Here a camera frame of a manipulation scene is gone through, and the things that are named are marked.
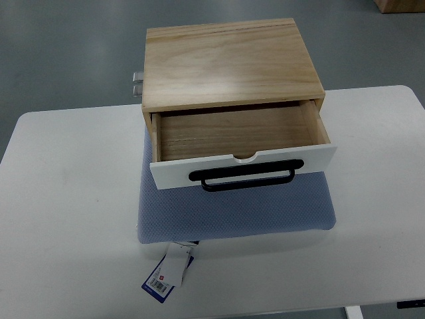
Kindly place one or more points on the white table leg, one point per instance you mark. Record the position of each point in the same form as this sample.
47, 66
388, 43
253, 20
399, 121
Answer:
353, 312

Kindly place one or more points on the wooden drawer cabinet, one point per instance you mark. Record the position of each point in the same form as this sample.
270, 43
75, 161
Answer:
228, 64

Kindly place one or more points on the black table control panel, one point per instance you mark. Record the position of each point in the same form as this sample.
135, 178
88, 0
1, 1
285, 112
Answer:
411, 304

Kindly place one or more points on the black drawer handle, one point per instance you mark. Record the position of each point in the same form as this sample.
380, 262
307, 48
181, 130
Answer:
290, 165

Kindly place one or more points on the blue mesh cushion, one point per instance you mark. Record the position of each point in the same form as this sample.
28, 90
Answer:
192, 214

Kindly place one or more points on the wooden box in corner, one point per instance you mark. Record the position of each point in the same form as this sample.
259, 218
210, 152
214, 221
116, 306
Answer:
400, 6

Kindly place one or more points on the white blue product tag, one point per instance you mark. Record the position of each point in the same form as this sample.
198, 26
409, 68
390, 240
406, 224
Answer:
170, 271

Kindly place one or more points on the grey clamp upper knob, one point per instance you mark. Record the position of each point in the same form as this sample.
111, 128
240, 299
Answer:
137, 77

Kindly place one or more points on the white drawer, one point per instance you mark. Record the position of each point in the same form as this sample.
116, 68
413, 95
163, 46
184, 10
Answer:
189, 140

